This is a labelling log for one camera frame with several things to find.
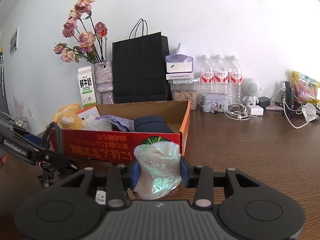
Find blue grey fabric pouch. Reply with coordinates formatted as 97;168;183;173
95;115;135;132

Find iridescent plastic bag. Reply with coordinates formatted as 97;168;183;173
134;141;181;200

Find water bottle left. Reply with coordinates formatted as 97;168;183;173
200;54;214;93

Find navy zipper case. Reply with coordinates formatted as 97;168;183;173
134;115;173;133

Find white round robot speaker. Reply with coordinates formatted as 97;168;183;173
242;78;261;106

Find water bottle middle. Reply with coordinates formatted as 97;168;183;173
214;55;228;94

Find clear seed container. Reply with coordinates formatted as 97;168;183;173
169;79;199;110

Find yellow white plush toy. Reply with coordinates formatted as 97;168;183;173
57;110;85;130

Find purple ceramic vase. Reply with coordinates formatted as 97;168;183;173
93;62;114;105

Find black braided usb cable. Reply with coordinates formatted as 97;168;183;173
37;121;78;188

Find person left hand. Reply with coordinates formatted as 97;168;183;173
0;154;8;169

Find white charging cable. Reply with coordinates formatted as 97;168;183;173
282;97;318;130

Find white milk carton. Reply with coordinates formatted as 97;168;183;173
78;66;97;108

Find water bottle right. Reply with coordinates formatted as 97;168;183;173
229;55;242;102

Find decorated tin box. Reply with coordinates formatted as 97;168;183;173
200;93;229;113

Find red cardboard box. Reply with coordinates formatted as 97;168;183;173
62;101;190;164

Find black paper shopping bag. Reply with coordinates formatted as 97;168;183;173
112;18;172;103

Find dried pink rose bouquet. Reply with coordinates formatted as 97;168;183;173
53;0;108;64

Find white wired earphones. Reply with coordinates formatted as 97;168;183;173
224;103;257;121

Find clear plastic cotton swab box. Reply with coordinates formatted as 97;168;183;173
82;114;112;132

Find white charger block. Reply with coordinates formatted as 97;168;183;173
246;105;264;116

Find purple tissue pack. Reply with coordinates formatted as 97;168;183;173
165;43;194;74

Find white flat box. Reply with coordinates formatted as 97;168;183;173
166;72;194;80

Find water bottle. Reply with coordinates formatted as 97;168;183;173
229;55;242;102
214;55;228;94
200;54;214;93

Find yellow snack bag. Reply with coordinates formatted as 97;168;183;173
292;71;319;105

